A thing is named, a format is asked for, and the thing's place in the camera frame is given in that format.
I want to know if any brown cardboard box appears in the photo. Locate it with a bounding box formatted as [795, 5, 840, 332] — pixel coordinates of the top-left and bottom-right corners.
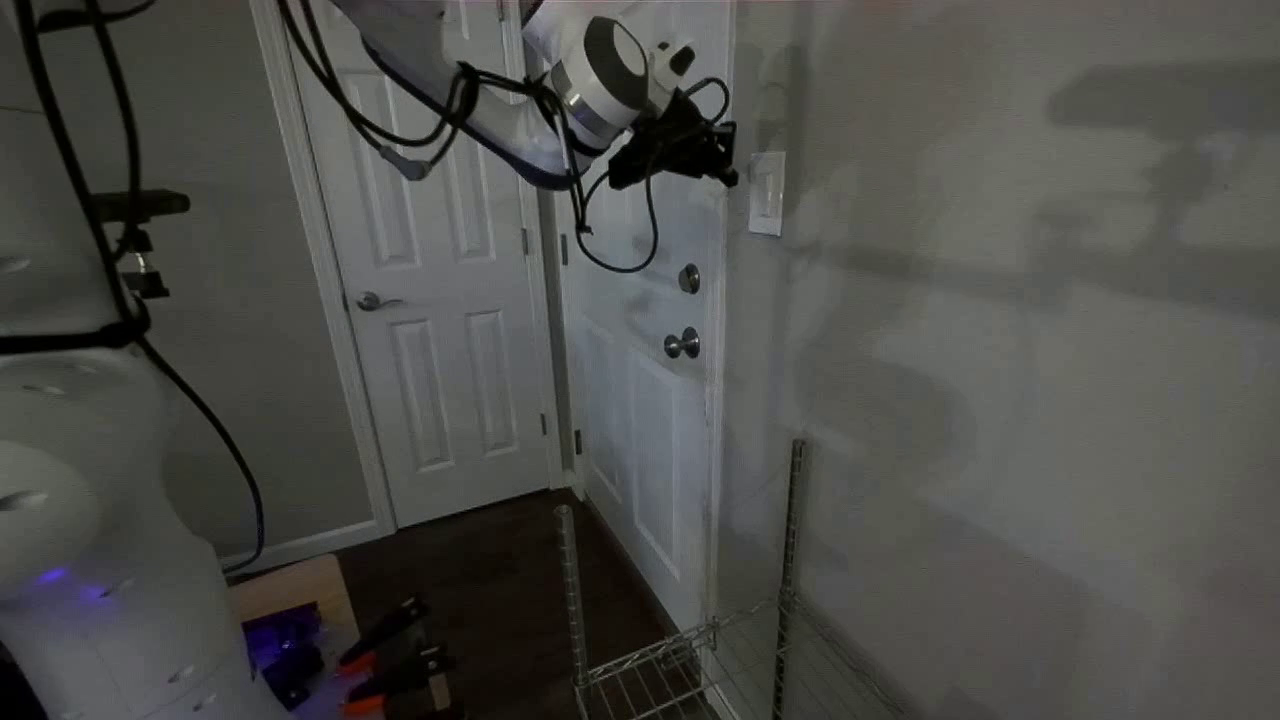
[223, 550, 364, 653]

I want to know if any white light switch plate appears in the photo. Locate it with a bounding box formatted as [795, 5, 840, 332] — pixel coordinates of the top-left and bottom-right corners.
[745, 147, 793, 238]

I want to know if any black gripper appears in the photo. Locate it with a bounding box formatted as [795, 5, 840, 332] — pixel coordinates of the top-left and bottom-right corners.
[667, 110, 745, 192]

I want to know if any black box with blue light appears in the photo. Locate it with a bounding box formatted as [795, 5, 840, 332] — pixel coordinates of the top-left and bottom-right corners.
[238, 600, 335, 710]

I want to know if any black camera on stand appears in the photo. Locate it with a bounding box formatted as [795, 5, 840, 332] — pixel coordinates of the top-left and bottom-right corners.
[88, 189, 197, 228]

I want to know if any dark metal rack pole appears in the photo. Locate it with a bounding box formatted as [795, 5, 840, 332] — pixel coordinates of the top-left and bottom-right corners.
[771, 435, 810, 720]

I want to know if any grey metal rack pole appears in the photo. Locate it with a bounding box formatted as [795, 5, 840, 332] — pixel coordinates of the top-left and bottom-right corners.
[557, 494, 592, 720]

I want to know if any white wire shelf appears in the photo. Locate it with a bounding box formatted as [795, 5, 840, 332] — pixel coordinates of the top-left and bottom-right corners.
[570, 620, 722, 720]

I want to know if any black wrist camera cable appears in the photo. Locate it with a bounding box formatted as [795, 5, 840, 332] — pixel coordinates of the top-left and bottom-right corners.
[276, 0, 737, 280]

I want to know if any orange and black clamp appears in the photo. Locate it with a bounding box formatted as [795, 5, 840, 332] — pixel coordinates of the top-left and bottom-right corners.
[332, 591, 463, 720]

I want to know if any white entry door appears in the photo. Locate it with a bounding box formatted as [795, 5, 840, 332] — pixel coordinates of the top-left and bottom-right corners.
[536, 0, 739, 634]

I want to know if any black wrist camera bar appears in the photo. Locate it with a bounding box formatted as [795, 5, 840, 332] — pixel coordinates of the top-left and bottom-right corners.
[605, 86, 703, 192]

